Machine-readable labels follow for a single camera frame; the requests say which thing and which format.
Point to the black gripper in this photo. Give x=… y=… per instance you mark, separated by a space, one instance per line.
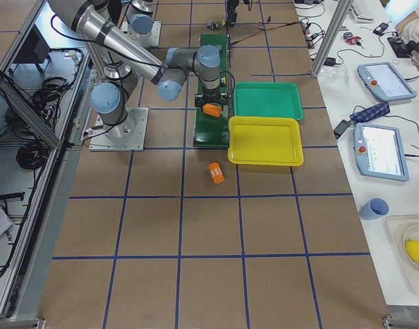
x=210 y=95
x=232 y=14

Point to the plain orange cylinder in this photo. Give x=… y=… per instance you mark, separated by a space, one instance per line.
x=212 y=110

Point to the orange cylinder with 4680 text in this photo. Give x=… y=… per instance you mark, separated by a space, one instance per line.
x=216 y=172

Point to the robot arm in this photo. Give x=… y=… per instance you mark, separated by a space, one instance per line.
x=91 y=20
x=139 y=15

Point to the green conveyor belt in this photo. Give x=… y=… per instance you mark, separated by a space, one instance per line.
x=212 y=132

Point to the green plastic tray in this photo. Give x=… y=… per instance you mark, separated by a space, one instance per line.
x=268 y=99

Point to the yellow plastic tray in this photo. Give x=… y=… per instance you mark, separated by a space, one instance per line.
x=272 y=141

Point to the black power brick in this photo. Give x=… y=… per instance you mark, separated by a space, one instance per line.
x=341 y=127

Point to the blue plaid pouch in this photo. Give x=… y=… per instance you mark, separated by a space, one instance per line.
x=361 y=114

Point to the teach pendant far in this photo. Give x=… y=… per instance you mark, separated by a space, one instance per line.
x=385 y=82

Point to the teach pendant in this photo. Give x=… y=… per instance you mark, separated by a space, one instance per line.
x=385 y=82
x=379 y=152

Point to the teach pendant near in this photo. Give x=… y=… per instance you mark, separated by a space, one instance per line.
x=379 y=152

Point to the blue plastic cup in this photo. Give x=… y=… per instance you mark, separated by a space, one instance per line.
x=374 y=209

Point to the beige tray with bowl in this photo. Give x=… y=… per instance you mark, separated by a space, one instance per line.
x=401 y=229

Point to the yellow lemon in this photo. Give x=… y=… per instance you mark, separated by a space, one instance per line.
x=412 y=249

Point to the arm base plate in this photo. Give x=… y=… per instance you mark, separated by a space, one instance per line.
x=154 y=34
x=127 y=136

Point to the aluminium frame post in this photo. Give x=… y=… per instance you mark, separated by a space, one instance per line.
x=330 y=35

